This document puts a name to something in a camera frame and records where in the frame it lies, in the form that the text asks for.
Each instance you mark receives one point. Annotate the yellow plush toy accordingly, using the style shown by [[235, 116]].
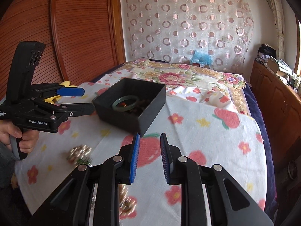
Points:
[[54, 99]]

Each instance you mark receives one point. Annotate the wooden wardrobe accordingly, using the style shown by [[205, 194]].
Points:
[[83, 38]]

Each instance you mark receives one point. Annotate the floral bed quilt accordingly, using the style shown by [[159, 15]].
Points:
[[192, 83]]

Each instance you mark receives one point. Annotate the beige window curtain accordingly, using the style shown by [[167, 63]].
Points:
[[277, 9]]

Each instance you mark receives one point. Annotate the wooden side cabinet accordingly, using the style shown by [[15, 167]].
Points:
[[280, 108]]

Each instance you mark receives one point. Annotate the blue plush item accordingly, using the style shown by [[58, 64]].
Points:
[[201, 59]]

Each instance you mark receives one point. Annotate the person's left hand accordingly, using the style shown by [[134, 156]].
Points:
[[28, 138]]

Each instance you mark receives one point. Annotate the green jade bangle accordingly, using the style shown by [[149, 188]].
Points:
[[125, 103]]

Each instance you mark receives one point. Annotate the black open jewelry box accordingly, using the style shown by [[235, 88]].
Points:
[[152, 98]]

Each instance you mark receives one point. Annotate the strawberry print cloth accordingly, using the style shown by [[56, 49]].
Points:
[[204, 133]]

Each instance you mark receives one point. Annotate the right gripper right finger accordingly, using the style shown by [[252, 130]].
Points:
[[209, 195]]

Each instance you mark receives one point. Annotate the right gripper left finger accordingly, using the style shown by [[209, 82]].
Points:
[[91, 188]]

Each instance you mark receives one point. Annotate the pink circle curtain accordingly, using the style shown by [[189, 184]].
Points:
[[183, 31]]

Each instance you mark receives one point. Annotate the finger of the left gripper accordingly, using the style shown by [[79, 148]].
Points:
[[70, 110], [68, 91]]

